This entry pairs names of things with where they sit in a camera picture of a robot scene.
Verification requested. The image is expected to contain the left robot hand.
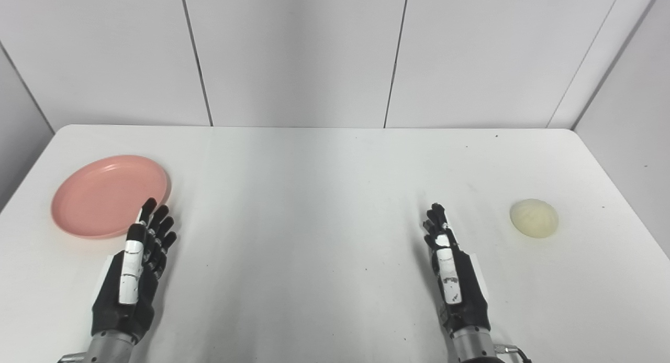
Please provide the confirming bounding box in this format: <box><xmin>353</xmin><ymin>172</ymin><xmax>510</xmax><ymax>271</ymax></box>
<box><xmin>91</xmin><ymin>197</ymin><xmax>177</xmax><ymax>344</ymax></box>

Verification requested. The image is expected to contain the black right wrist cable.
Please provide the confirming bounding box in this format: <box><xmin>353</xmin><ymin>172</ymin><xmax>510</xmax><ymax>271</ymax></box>
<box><xmin>492</xmin><ymin>343</ymin><xmax>532</xmax><ymax>363</ymax></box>

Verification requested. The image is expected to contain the white steamed bun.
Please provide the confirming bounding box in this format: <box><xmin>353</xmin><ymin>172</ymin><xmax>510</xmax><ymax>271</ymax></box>
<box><xmin>510</xmin><ymin>198</ymin><xmax>559</xmax><ymax>239</ymax></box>

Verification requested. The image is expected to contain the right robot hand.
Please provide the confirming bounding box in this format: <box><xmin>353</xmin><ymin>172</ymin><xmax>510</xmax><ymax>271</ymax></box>
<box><xmin>423</xmin><ymin>203</ymin><xmax>493</xmax><ymax>338</ymax></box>

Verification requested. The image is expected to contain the pink round plate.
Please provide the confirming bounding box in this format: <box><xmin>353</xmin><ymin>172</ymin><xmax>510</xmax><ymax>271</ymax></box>
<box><xmin>51</xmin><ymin>155</ymin><xmax>172</xmax><ymax>240</ymax></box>

